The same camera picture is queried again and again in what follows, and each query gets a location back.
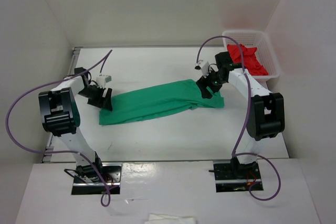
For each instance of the white crumpled cloth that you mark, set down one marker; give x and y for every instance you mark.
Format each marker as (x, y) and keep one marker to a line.
(159, 218)

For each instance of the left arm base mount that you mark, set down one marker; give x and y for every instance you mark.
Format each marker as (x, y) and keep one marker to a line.
(111, 174)

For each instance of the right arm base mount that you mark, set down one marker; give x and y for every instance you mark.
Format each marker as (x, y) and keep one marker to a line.
(231, 176)

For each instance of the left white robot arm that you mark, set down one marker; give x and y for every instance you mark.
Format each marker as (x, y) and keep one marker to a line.
(60, 116)

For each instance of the red tank top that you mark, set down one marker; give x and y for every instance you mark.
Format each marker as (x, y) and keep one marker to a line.
(250, 60)

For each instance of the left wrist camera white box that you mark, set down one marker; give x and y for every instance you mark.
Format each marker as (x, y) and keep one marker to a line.
(102, 80)

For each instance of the green tank top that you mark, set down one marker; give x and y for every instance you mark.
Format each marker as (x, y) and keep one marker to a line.
(156, 102)

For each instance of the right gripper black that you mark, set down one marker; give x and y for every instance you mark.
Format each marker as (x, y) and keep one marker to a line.
(203, 83)

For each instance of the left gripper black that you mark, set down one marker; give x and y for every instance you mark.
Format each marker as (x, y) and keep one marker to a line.
(104, 103)

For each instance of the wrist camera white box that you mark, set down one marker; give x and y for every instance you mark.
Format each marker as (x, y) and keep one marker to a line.
(102, 80)
(202, 66)

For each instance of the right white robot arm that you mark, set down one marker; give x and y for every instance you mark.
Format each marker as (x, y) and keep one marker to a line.
(265, 110)

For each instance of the white plastic basket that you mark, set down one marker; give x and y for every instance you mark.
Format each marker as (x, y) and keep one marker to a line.
(265, 53)

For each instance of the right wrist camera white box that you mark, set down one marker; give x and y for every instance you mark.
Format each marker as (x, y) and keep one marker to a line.
(202, 66)

